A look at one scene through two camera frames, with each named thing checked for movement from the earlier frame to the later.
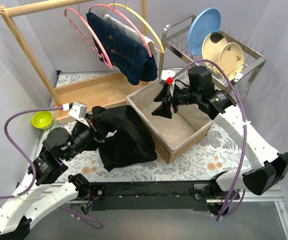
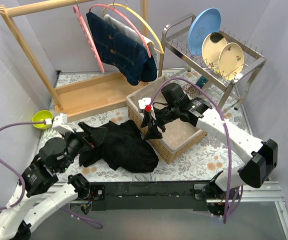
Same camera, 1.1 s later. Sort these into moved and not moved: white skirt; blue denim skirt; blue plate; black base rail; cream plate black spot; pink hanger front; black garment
Moved: black garment
Not moved: blue denim skirt; black base rail; cream plate black spot; pink hanger front; white skirt; blue plate
